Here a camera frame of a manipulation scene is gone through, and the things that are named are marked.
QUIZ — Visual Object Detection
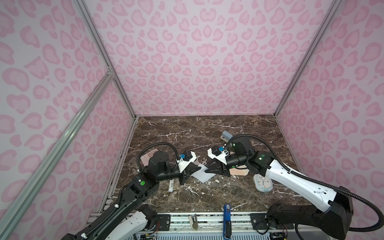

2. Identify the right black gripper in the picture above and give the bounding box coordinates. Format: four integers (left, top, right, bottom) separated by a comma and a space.
203, 152, 248, 178

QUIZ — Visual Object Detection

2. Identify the green bordered floral letter paper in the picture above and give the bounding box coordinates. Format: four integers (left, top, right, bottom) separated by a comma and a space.
192, 164, 216, 183

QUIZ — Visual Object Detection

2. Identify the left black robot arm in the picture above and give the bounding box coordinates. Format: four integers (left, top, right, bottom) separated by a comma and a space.
63, 151, 201, 240

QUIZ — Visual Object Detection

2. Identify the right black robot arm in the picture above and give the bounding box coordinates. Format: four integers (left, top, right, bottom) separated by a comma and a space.
206, 137, 353, 240

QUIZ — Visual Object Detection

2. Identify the pink envelope with cream flap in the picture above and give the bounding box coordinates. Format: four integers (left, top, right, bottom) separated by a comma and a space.
228, 153, 249, 176

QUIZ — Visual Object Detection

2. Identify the white glue stick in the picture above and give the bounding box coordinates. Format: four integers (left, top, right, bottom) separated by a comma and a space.
168, 180, 175, 193

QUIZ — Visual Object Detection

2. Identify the blue grey stapler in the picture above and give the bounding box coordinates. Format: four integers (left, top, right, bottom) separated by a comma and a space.
220, 131, 233, 143

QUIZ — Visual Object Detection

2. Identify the beige hanging tag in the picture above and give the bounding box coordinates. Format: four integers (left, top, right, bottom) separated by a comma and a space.
188, 214, 199, 231

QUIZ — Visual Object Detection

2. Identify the blue black clip tool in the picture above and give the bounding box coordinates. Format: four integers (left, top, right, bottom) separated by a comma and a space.
223, 204, 232, 240

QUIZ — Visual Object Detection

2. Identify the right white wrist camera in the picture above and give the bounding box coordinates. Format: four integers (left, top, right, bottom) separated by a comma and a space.
207, 146, 230, 165

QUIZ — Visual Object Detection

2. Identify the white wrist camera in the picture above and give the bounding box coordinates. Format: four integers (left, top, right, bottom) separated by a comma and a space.
207, 146, 230, 165
178, 150, 197, 173

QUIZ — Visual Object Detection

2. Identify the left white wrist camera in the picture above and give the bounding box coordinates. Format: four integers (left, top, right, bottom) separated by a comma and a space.
178, 150, 197, 173

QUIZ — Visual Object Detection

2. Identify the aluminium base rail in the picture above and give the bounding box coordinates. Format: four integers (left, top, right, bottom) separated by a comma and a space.
86, 209, 340, 240

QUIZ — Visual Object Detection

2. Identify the right black corrugated cable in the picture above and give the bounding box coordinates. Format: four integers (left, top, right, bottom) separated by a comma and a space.
224, 133, 384, 232

